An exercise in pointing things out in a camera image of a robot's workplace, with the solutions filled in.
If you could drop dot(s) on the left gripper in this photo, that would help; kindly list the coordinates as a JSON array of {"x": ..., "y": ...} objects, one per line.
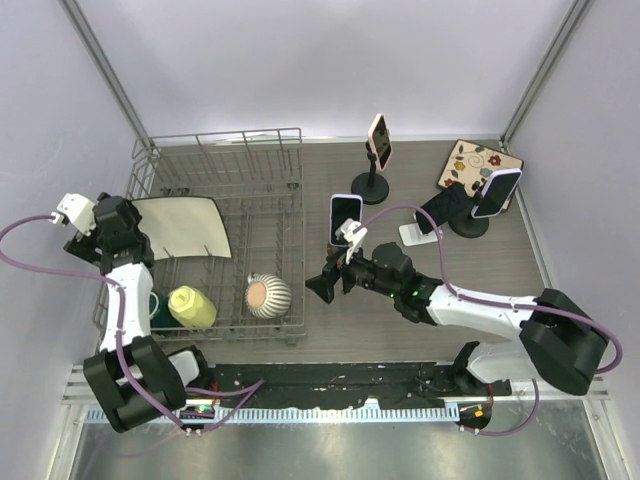
[{"x": 84, "y": 246}]

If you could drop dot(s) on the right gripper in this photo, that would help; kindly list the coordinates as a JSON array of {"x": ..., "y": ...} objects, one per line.
[{"x": 323, "y": 284}]

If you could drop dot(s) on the lavender case phone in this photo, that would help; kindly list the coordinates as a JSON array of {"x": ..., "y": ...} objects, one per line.
[{"x": 343, "y": 207}]

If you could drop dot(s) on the grey wire dish rack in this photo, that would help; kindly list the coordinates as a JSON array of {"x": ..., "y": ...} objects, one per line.
[{"x": 255, "y": 178}]

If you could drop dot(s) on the black case phone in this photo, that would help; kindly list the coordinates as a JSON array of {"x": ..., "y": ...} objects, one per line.
[{"x": 447, "y": 204}]

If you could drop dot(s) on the black round phone stand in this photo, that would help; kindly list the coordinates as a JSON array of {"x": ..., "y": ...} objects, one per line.
[{"x": 461, "y": 220}]

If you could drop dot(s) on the purple case phone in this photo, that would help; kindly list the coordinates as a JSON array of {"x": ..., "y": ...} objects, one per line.
[{"x": 496, "y": 191}]

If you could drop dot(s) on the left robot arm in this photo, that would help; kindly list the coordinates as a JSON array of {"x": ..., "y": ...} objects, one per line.
[{"x": 133, "y": 380}]

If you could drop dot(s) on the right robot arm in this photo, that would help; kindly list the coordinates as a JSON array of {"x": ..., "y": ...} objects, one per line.
[{"x": 546, "y": 336}]

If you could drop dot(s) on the wooden base phone stand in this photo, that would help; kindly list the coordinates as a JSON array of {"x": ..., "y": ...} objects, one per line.
[{"x": 332, "y": 250}]

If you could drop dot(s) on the white folding phone stand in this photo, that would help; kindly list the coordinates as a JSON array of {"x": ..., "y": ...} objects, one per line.
[{"x": 419, "y": 232}]

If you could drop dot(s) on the black tall phone stand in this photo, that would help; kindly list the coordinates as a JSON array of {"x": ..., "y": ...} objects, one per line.
[{"x": 371, "y": 186}]

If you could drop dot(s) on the pink case phone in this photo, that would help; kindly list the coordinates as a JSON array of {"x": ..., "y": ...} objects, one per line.
[{"x": 379, "y": 141}]

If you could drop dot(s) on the striped round mug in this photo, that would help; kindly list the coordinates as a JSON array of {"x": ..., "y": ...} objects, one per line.
[{"x": 267, "y": 296}]

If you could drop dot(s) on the white square plate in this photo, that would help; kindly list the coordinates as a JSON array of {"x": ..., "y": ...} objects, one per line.
[{"x": 186, "y": 226}]

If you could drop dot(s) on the dark green mug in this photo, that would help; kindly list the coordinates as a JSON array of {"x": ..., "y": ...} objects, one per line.
[{"x": 157, "y": 312}]

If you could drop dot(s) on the yellow faceted cup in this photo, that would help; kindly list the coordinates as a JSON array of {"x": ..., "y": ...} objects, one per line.
[{"x": 191, "y": 308}]

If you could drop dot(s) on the floral square coaster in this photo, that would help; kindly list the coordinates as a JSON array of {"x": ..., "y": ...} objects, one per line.
[{"x": 472, "y": 164}]

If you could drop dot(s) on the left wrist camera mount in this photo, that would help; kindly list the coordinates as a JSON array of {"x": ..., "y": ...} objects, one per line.
[{"x": 77, "y": 210}]

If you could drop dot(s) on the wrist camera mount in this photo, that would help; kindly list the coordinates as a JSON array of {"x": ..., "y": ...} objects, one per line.
[
  {"x": 77, "y": 210},
  {"x": 350, "y": 236}
]

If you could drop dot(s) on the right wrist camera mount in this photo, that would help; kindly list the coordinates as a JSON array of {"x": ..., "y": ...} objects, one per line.
[{"x": 350, "y": 236}]

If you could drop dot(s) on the white cable duct strip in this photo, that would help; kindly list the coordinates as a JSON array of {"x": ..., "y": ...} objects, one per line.
[{"x": 370, "y": 412}]

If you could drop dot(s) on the black mounting base plate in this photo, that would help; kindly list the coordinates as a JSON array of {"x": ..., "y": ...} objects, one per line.
[{"x": 338, "y": 386}]

